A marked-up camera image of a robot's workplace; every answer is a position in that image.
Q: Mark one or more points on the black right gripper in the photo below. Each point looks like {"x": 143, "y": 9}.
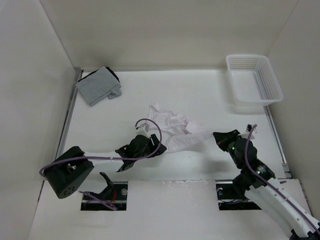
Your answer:
{"x": 222, "y": 138}

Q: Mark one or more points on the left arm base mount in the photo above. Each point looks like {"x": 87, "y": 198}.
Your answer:
{"x": 112, "y": 198}

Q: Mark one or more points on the white tank top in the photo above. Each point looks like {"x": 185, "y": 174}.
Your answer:
{"x": 181, "y": 131}

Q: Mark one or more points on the metal table edge rail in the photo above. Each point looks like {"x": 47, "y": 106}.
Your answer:
{"x": 68, "y": 114}

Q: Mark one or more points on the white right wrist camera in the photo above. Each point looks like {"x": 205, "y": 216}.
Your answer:
{"x": 250, "y": 129}

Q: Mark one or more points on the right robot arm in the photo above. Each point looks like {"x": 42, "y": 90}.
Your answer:
{"x": 258, "y": 183}

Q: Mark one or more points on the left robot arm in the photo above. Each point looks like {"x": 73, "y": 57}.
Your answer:
{"x": 66, "y": 174}

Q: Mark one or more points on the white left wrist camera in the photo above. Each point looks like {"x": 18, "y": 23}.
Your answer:
{"x": 143, "y": 130}

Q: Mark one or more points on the folded grey tank top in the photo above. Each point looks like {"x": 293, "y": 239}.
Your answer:
{"x": 99, "y": 86}

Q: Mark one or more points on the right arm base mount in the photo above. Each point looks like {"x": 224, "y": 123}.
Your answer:
{"x": 230, "y": 199}

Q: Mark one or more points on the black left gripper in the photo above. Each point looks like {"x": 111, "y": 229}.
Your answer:
{"x": 154, "y": 143}

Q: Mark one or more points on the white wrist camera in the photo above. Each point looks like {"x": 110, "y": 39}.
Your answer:
{"x": 143, "y": 130}
{"x": 250, "y": 129}

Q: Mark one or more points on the white plastic basket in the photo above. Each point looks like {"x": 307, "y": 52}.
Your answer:
{"x": 252, "y": 80}

